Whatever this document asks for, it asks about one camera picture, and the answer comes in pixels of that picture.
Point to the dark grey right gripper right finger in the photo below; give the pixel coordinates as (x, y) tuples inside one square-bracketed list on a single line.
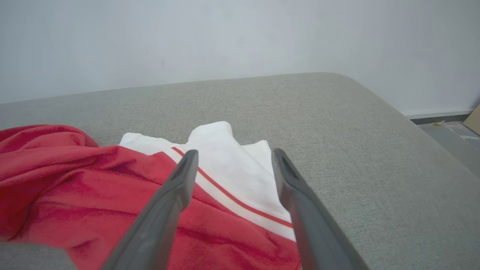
[(311, 225)]

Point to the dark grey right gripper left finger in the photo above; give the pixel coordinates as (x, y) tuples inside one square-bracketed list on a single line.
[(161, 221)]

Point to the red shirt with white sleeves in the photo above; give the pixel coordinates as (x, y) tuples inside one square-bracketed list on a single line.
[(86, 195)]

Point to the white baseboard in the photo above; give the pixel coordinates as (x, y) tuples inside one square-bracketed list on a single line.
[(438, 113)]

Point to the tan board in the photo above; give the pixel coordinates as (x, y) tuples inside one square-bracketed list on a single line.
[(473, 120)]

